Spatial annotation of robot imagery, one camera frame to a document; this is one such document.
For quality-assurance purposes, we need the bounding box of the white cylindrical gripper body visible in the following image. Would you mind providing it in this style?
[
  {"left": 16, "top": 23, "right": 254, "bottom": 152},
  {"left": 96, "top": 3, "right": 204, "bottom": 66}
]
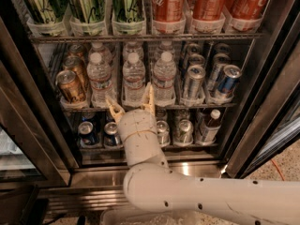
[{"left": 117, "top": 109, "right": 168, "bottom": 168}]

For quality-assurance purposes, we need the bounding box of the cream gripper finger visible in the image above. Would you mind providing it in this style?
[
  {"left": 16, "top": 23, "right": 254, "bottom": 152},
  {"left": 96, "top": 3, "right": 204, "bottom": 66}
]
[
  {"left": 141, "top": 82, "right": 155, "bottom": 115},
  {"left": 105, "top": 96, "right": 126, "bottom": 123}
]

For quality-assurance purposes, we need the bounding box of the water bottle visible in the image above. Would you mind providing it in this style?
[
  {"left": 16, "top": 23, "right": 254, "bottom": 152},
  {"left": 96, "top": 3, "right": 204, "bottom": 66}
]
[
  {"left": 87, "top": 52, "right": 116, "bottom": 108},
  {"left": 122, "top": 41, "right": 144, "bottom": 62},
  {"left": 154, "top": 40, "right": 175, "bottom": 61},
  {"left": 152, "top": 52, "right": 177, "bottom": 107},
  {"left": 89, "top": 42, "right": 113, "bottom": 66},
  {"left": 122, "top": 52, "right": 145, "bottom": 107}
]

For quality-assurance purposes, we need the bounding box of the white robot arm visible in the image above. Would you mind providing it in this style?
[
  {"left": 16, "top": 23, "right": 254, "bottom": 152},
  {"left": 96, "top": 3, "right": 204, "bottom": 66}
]
[{"left": 106, "top": 84, "right": 300, "bottom": 225}]

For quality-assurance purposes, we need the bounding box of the brown drink bottle white cap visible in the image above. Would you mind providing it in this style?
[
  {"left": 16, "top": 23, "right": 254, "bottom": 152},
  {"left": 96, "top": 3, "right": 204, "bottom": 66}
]
[{"left": 196, "top": 109, "right": 221, "bottom": 146}]

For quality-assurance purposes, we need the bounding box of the stainless steel fridge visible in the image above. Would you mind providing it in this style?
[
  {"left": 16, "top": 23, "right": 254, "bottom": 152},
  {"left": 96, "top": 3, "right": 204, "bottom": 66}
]
[{"left": 0, "top": 0, "right": 299, "bottom": 214}]

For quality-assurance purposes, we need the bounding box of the right green sparkling water can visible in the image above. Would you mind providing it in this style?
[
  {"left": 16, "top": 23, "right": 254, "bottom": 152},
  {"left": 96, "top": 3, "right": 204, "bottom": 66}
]
[{"left": 112, "top": 0, "right": 143, "bottom": 23}]

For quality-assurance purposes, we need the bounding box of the green sparkling water can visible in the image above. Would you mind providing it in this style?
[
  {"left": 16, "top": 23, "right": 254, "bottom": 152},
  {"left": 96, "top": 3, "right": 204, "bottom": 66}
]
[
  {"left": 23, "top": 0, "right": 68, "bottom": 24},
  {"left": 68, "top": 0, "right": 105, "bottom": 23},
  {"left": 112, "top": 0, "right": 143, "bottom": 23}
]

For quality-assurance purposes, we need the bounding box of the middle green sparkling water can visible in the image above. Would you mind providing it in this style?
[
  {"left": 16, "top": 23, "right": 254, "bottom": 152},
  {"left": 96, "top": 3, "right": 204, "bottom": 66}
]
[{"left": 68, "top": 0, "right": 105, "bottom": 23}]

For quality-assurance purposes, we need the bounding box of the open fridge glass door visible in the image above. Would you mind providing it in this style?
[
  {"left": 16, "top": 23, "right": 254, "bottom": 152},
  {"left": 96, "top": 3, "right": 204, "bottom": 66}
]
[{"left": 225, "top": 41, "right": 300, "bottom": 178}]

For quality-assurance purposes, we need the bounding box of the left green sparkling water can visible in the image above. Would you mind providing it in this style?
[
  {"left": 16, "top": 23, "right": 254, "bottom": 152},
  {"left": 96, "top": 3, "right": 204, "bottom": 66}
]
[{"left": 23, "top": 0, "right": 68, "bottom": 24}]

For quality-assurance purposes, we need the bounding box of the middle green-white soda can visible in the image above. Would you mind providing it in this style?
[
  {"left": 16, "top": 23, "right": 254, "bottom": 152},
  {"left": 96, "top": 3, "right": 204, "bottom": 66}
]
[{"left": 157, "top": 120, "right": 170, "bottom": 147}]

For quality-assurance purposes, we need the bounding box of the green-white soda can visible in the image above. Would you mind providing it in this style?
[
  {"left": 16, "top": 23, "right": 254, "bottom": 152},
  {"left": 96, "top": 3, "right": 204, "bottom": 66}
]
[
  {"left": 157, "top": 120, "right": 170, "bottom": 147},
  {"left": 174, "top": 119, "right": 193, "bottom": 144}
]

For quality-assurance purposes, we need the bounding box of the blue soda can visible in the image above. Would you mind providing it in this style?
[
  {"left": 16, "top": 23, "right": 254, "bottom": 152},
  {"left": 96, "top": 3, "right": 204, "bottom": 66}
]
[
  {"left": 78, "top": 121, "right": 98, "bottom": 146},
  {"left": 104, "top": 122, "right": 122, "bottom": 148}
]

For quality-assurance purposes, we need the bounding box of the left blue soda can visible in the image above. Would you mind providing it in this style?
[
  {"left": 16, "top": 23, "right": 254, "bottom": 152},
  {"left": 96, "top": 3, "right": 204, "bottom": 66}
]
[{"left": 78, "top": 121, "right": 98, "bottom": 146}]

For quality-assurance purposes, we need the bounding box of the right green-white soda can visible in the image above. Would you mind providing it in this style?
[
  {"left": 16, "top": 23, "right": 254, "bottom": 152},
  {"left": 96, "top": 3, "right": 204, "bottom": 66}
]
[{"left": 174, "top": 119, "right": 193, "bottom": 144}]

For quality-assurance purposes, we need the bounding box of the front gold can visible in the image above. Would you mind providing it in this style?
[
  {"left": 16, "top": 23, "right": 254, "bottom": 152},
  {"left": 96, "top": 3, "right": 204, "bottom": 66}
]
[{"left": 56, "top": 69, "right": 86, "bottom": 104}]

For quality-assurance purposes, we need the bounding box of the gold can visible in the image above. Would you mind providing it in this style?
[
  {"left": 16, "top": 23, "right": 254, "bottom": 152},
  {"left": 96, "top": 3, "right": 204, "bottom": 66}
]
[
  {"left": 63, "top": 56, "right": 89, "bottom": 92},
  {"left": 67, "top": 43, "right": 86, "bottom": 62},
  {"left": 56, "top": 69, "right": 86, "bottom": 104}
]

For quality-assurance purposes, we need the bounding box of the front silver energy can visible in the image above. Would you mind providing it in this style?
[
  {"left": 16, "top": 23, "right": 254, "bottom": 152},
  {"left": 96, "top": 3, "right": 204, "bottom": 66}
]
[{"left": 182, "top": 65, "right": 205, "bottom": 99}]

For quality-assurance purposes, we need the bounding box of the silver energy can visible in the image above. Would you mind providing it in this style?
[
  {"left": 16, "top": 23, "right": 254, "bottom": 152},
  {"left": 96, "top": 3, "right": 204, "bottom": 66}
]
[
  {"left": 182, "top": 65, "right": 205, "bottom": 99},
  {"left": 181, "top": 53, "right": 205, "bottom": 79}
]

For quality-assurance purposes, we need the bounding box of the middle silver energy can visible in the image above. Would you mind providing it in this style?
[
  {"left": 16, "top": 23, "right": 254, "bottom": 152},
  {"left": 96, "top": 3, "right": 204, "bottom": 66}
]
[{"left": 181, "top": 53, "right": 205, "bottom": 79}]

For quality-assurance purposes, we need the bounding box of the middle gold can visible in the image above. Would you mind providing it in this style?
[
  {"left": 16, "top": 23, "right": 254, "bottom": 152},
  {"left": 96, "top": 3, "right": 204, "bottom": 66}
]
[{"left": 63, "top": 56, "right": 89, "bottom": 92}]

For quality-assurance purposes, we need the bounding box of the rear gold can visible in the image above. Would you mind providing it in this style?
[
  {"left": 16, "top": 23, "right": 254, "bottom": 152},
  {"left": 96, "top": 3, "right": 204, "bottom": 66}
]
[{"left": 67, "top": 43, "right": 86, "bottom": 62}]

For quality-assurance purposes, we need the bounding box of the front blue energy can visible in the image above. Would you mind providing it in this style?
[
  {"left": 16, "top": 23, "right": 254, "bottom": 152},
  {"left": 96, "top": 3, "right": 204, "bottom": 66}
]
[{"left": 214, "top": 65, "right": 242, "bottom": 99}]

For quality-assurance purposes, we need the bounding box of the blue energy can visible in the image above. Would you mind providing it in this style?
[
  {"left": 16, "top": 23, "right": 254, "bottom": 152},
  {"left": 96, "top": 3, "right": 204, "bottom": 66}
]
[
  {"left": 206, "top": 53, "right": 231, "bottom": 91},
  {"left": 214, "top": 65, "right": 242, "bottom": 99}
]

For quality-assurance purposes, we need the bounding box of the middle blue energy can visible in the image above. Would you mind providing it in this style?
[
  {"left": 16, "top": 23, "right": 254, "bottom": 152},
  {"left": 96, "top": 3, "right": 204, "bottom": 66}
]
[{"left": 206, "top": 53, "right": 231, "bottom": 91}]

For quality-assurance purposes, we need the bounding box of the left red cola can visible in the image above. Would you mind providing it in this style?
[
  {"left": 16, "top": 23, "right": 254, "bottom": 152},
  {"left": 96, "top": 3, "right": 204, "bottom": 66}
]
[{"left": 152, "top": 0, "right": 184, "bottom": 23}]

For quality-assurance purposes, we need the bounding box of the red cola can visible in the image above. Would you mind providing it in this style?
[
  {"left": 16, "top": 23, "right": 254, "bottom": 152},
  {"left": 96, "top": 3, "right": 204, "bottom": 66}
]
[
  {"left": 231, "top": 0, "right": 267, "bottom": 20},
  {"left": 152, "top": 0, "right": 184, "bottom": 23},
  {"left": 192, "top": 0, "right": 225, "bottom": 21}
]

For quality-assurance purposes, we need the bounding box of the middle red cola can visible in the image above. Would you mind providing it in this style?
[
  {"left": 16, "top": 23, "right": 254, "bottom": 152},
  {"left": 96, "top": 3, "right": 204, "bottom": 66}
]
[{"left": 192, "top": 0, "right": 225, "bottom": 21}]

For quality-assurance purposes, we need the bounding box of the right red cola can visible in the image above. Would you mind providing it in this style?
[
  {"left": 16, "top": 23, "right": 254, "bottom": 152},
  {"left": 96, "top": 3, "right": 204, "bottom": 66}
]
[{"left": 231, "top": 0, "right": 267, "bottom": 20}]

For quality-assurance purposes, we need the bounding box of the middle wire shelf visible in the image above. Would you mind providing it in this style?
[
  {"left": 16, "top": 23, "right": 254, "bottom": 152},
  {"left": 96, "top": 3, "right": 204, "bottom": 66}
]
[{"left": 62, "top": 103, "right": 237, "bottom": 113}]

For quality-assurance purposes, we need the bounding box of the wire shelf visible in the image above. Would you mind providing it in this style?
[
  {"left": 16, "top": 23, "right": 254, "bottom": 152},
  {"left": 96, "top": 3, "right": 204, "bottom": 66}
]
[
  {"left": 29, "top": 33, "right": 267, "bottom": 44},
  {"left": 62, "top": 103, "right": 237, "bottom": 113}
]

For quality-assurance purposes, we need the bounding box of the top wire shelf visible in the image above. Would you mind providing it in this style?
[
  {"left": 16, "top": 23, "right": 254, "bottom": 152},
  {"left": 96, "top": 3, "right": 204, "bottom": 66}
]
[{"left": 29, "top": 33, "right": 267, "bottom": 44}]

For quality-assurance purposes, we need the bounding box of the orange floor cable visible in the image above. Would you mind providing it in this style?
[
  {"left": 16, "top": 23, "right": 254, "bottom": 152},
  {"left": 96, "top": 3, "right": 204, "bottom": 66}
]
[{"left": 270, "top": 158, "right": 286, "bottom": 182}]

